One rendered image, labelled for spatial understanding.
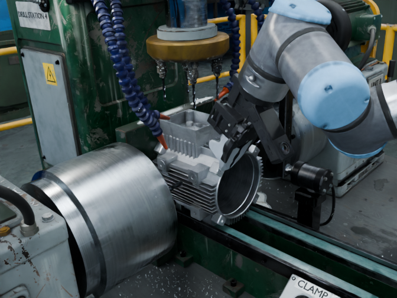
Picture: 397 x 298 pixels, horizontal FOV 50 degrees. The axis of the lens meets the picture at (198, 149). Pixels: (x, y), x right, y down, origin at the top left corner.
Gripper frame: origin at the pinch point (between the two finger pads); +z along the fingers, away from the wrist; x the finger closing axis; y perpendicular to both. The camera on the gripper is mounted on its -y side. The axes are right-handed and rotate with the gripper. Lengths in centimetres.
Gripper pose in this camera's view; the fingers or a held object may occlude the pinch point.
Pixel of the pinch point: (227, 168)
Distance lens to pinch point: 88.2
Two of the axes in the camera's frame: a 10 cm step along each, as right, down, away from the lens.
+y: -6.5, -6.7, 3.6
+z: -3.2, 6.7, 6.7
